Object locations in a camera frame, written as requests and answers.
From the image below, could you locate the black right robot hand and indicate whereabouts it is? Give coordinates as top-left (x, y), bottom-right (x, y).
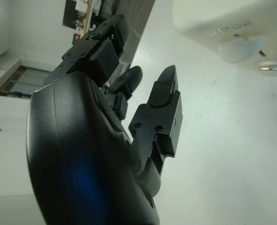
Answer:
top-left (25, 13), bottom-right (185, 225)

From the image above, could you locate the white toaster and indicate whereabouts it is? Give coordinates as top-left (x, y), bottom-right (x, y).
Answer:
top-left (172, 0), bottom-right (277, 75)

